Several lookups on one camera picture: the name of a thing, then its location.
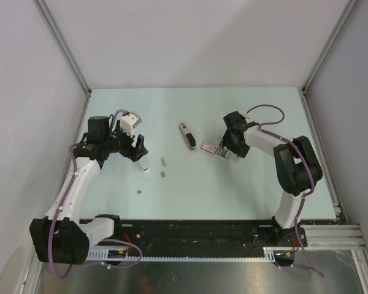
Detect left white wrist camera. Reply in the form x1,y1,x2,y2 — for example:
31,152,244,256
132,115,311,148
120,112,142,138

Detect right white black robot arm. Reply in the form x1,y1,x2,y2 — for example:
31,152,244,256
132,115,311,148
220,111,323,246

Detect aluminium frame rails right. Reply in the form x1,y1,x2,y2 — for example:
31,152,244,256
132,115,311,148
302,225,366,250

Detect red white staple box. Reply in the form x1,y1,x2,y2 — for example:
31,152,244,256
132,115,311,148
201,141,230,159

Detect grey slotted cable duct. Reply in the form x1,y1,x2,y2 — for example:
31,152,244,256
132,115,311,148
85,247,278,263

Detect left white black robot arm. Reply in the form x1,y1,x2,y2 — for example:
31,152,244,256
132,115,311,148
29,110,148,265

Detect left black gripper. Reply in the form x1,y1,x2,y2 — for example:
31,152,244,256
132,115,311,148
104,120,147,162

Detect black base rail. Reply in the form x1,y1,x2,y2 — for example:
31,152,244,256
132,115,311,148
110,218,307,258

